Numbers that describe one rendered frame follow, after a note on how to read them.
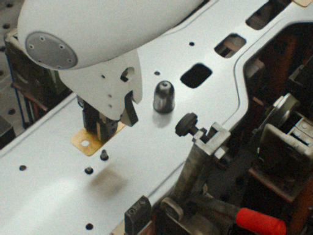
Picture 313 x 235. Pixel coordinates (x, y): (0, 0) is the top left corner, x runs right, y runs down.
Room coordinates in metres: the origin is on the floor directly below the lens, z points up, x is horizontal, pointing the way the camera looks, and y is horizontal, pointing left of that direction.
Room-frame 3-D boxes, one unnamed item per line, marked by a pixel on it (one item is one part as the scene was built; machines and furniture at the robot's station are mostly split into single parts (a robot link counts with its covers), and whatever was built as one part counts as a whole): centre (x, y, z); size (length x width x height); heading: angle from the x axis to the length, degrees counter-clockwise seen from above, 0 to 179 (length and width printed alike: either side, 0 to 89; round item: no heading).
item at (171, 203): (0.33, -0.03, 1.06); 0.03 x 0.01 x 0.03; 51
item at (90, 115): (0.45, 0.09, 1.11); 0.03 x 0.03 x 0.07; 51
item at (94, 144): (0.44, 0.07, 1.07); 0.08 x 0.04 x 0.01; 141
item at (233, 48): (0.66, -0.11, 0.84); 0.12 x 0.05 x 0.29; 51
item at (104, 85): (0.44, 0.07, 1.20); 0.10 x 0.07 x 0.11; 51
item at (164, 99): (0.53, -0.01, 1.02); 0.03 x 0.03 x 0.07
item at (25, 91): (0.61, 0.19, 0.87); 0.12 x 0.09 x 0.35; 51
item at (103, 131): (0.42, 0.05, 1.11); 0.03 x 0.03 x 0.07; 51
